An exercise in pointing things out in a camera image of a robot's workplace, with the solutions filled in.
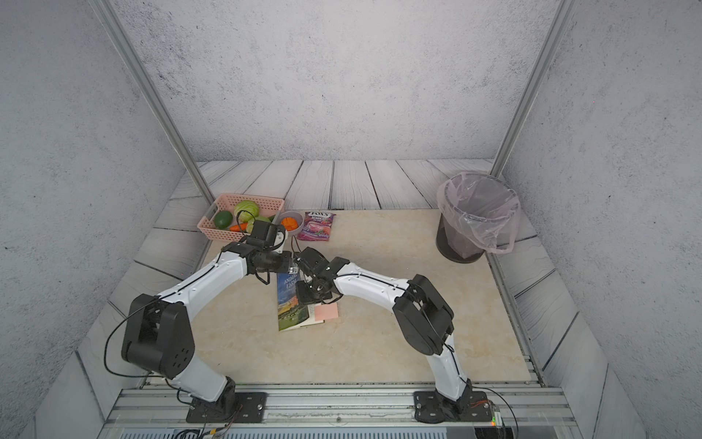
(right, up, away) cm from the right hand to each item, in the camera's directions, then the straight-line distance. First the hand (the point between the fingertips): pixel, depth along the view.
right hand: (299, 301), depth 84 cm
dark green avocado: (-38, +26, +29) cm, 54 cm away
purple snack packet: (0, +23, +30) cm, 38 cm away
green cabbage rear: (-28, +30, +29) cm, 50 cm away
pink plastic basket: (-21, +32, +35) cm, 52 cm away
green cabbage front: (-18, +24, +9) cm, 31 cm away
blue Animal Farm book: (-3, -5, +3) cm, 7 cm away
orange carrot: (-31, +23, +27) cm, 47 cm away
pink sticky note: (+7, -5, +5) cm, 10 cm away
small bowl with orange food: (-9, +25, +26) cm, 37 cm away
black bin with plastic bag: (+61, +28, +16) cm, 69 cm away
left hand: (-3, +11, +6) cm, 13 cm away
